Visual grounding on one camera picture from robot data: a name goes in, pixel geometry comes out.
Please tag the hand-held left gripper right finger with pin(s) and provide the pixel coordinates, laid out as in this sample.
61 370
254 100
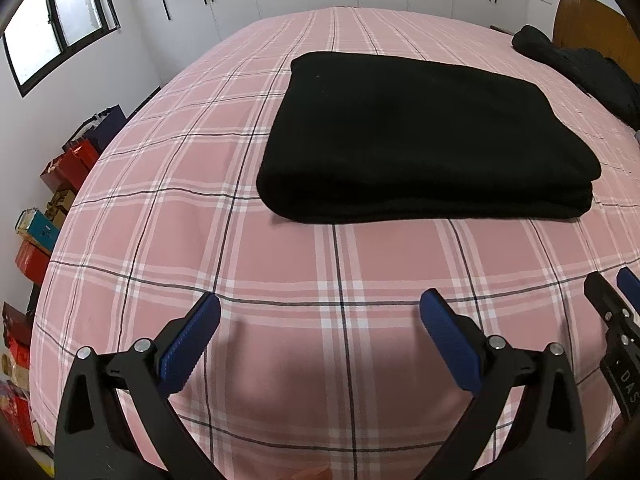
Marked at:
450 342

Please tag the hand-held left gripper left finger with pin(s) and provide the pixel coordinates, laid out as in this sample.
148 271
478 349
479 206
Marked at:
192 342

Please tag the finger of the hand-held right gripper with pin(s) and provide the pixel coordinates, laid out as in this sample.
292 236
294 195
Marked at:
607 305
631 287

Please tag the black pants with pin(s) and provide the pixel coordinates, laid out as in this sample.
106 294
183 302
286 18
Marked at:
425 140

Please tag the pink plaid bed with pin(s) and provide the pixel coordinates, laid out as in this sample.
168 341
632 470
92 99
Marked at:
200 210

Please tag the row of colourful gift boxes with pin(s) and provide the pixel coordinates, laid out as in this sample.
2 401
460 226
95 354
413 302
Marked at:
65 170

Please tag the dark clothing pile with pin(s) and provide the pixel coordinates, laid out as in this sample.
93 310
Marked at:
595 72

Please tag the navy paper bag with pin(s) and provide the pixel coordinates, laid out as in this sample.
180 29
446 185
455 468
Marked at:
105 125

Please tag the wooden headboard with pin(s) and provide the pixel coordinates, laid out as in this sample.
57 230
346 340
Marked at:
590 20

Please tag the black framed window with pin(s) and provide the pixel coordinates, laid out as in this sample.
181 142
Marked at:
35 45

